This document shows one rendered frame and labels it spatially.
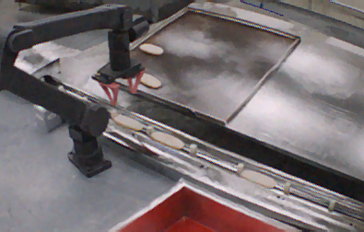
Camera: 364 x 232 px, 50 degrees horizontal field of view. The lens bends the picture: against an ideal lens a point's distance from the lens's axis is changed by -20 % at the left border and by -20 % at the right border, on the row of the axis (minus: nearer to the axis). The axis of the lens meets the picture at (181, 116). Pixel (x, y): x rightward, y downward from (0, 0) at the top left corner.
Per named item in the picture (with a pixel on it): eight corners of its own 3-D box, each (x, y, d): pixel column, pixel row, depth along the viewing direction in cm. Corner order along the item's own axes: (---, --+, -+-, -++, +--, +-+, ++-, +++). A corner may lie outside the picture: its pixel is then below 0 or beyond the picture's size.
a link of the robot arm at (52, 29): (-11, 52, 83) (10, 58, 78) (-10, 28, 81) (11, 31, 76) (108, 21, 118) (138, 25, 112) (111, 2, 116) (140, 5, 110)
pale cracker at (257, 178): (237, 177, 106) (237, 174, 106) (245, 168, 109) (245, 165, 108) (270, 191, 101) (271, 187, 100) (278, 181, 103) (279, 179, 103)
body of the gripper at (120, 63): (143, 67, 122) (141, 42, 118) (115, 83, 116) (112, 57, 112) (125, 62, 126) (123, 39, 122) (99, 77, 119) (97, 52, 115)
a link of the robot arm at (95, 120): (-29, 78, 80) (-11, 87, 75) (-6, 23, 82) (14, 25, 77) (76, 129, 119) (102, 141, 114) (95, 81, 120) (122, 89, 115)
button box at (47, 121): (38, 133, 137) (31, 105, 131) (53, 123, 142) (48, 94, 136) (50, 143, 133) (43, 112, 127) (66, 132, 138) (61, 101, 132)
